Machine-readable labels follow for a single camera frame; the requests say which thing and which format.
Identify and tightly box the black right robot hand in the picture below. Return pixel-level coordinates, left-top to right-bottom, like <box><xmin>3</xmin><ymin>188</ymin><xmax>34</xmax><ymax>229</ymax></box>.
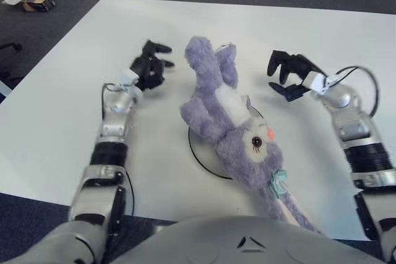
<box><xmin>267</xmin><ymin>49</ymin><xmax>319</xmax><ymax>102</ymax></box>

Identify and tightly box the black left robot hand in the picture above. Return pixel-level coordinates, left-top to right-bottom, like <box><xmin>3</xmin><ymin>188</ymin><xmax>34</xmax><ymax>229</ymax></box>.
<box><xmin>129</xmin><ymin>39</ymin><xmax>175</xmax><ymax>92</ymax></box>

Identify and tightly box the purple plush bunny doll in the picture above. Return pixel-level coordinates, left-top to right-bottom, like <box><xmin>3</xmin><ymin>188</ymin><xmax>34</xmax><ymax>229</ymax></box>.
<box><xmin>179</xmin><ymin>35</ymin><xmax>325</xmax><ymax>236</ymax></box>

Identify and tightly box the white plate with black rim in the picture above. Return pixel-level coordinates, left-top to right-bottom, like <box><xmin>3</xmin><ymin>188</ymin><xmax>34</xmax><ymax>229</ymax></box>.
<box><xmin>187</xmin><ymin>105</ymin><xmax>267</xmax><ymax>181</ymax></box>

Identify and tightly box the dark cardboard box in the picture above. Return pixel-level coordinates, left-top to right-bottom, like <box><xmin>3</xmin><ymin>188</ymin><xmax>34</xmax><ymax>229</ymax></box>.
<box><xmin>20</xmin><ymin>0</ymin><xmax>58</xmax><ymax>13</ymax></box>

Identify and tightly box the black office chair base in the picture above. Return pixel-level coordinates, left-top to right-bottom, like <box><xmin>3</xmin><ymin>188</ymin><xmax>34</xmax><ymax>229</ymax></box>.
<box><xmin>0</xmin><ymin>41</ymin><xmax>24</xmax><ymax>83</ymax></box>

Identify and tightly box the white furniture edge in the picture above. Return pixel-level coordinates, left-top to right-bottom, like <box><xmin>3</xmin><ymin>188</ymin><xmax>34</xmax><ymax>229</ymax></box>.
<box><xmin>0</xmin><ymin>79</ymin><xmax>14</xmax><ymax>98</ymax></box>

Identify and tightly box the grey robot torso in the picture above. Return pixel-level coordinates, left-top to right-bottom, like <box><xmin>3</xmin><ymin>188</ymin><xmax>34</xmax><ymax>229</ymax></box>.
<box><xmin>101</xmin><ymin>215</ymin><xmax>388</xmax><ymax>264</ymax></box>

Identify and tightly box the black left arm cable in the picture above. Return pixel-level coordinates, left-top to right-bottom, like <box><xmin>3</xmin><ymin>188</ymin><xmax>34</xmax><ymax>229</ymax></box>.
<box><xmin>100</xmin><ymin>82</ymin><xmax>136</xmax><ymax>216</ymax></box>

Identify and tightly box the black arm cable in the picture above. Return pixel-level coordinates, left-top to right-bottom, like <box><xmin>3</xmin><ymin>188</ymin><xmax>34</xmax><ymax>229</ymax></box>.
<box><xmin>327</xmin><ymin>65</ymin><xmax>381</xmax><ymax>117</ymax></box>
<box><xmin>100</xmin><ymin>82</ymin><xmax>136</xmax><ymax>216</ymax></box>

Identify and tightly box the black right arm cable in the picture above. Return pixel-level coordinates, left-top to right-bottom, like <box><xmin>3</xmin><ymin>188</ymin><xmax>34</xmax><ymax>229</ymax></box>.
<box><xmin>327</xmin><ymin>65</ymin><xmax>381</xmax><ymax>117</ymax></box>

